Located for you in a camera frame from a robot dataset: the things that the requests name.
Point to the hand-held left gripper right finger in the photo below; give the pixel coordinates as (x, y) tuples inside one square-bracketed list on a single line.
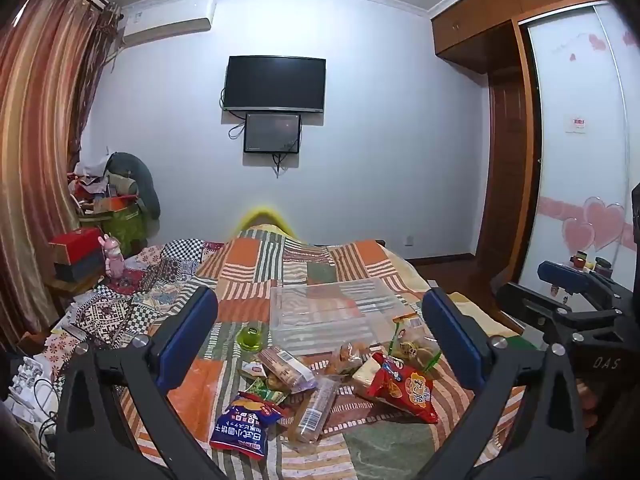
[(450, 335)]

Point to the round pastry clear bag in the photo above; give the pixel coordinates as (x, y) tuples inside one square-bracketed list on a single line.
[(412, 347)]

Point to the wooden wardrobe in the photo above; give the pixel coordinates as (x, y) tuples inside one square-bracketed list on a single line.
[(480, 25)]

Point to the pile of clothes and bags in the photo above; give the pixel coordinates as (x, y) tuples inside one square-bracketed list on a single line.
[(142, 180)]

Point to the dark grey box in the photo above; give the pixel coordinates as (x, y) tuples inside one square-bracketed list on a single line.
[(77, 270)]

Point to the brown biscuit pack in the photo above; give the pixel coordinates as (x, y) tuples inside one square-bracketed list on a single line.
[(287, 367)]

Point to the black wall television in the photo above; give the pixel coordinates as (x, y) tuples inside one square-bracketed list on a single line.
[(275, 82)]

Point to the small black wall monitor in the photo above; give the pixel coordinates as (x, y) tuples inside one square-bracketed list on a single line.
[(271, 132)]

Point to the green pea snack packet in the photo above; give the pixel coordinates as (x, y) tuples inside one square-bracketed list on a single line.
[(262, 389)]

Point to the blue snack packet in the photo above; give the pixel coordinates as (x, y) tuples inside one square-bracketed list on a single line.
[(245, 430)]

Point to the orange cardboard box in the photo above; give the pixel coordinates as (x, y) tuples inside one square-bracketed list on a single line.
[(115, 202)]

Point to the person's right hand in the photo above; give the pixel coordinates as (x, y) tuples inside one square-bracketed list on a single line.
[(590, 405)]

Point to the patchwork blanket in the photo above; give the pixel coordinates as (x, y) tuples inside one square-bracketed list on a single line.
[(250, 260)]

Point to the green cardboard box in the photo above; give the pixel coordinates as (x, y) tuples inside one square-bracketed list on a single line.
[(125, 227)]

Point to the small clear bread packet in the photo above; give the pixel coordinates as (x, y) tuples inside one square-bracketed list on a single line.
[(347, 355)]

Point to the pile of papers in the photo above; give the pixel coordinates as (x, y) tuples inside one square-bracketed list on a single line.
[(87, 185)]

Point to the red box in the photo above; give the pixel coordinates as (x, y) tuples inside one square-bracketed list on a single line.
[(75, 242)]

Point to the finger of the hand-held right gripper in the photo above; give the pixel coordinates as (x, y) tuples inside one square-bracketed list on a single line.
[(530, 310), (565, 275)]

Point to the white heart-patterned sliding door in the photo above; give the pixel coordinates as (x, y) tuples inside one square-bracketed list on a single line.
[(585, 185)]

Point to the white wall outlet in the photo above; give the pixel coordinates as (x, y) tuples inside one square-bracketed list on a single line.
[(409, 240)]

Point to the pale yellow block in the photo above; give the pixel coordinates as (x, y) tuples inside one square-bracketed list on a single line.
[(367, 371)]

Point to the striped brown curtain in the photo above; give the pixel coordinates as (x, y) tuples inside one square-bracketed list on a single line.
[(35, 160)]

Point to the clear long biscuit roll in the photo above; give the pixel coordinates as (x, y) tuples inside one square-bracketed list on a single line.
[(312, 412)]

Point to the yellow cushion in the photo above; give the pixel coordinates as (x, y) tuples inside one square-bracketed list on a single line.
[(265, 217)]

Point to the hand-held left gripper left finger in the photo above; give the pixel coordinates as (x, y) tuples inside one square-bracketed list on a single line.
[(192, 330)]

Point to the red snack packet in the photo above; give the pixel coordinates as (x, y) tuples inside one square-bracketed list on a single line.
[(405, 390)]

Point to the clear plastic container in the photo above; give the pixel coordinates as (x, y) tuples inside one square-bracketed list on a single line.
[(325, 310)]

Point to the brown wooden door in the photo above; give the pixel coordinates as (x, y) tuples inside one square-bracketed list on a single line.
[(507, 170)]

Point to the white air conditioner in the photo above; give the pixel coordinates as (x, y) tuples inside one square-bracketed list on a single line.
[(165, 20)]

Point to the white power strip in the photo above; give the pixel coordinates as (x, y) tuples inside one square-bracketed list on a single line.
[(27, 377)]

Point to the dark jar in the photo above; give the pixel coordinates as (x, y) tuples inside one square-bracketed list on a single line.
[(603, 266), (579, 259)]

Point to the white paper note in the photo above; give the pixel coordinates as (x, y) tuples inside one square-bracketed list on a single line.
[(576, 123)]

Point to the pink bunny toy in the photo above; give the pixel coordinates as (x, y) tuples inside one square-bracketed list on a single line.
[(114, 260)]

